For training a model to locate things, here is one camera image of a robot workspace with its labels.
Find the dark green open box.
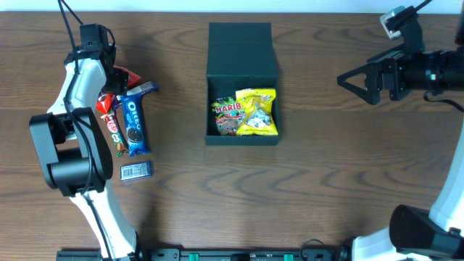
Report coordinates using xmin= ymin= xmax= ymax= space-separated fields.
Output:
xmin=205 ymin=22 xmax=280 ymax=146

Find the KitKat bar red green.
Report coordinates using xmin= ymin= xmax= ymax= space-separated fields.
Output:
xmin=101 ymin=110 xmax=128 ymax=157

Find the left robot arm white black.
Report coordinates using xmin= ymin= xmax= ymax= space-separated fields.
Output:
xmin=29 ymin=23 xmax=143 ymax=260

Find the red Hacks candy bag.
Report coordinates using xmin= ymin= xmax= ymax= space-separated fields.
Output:
xmin=96 ymin=65 xmax=141 ymax=115

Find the blue Oreo pack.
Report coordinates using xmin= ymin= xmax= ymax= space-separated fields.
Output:
xmin=118 ymin=94 xmax=149 ymax=157

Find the small blue barcode packet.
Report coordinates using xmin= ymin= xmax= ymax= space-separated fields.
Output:
xmin=120 ymin=161 xmax=152 ymax=181

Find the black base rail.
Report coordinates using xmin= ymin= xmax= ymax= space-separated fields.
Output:
xmin=56 ymin=248 xmax=345 ymax=261

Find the yellow candy bag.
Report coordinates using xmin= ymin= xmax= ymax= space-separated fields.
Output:
xmin=236 ymin=88 xmax=278 ymax=136

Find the Haribo gummy bag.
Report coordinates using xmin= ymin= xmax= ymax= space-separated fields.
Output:
xmin=211 ymin=96 xmax=245 ymax=136

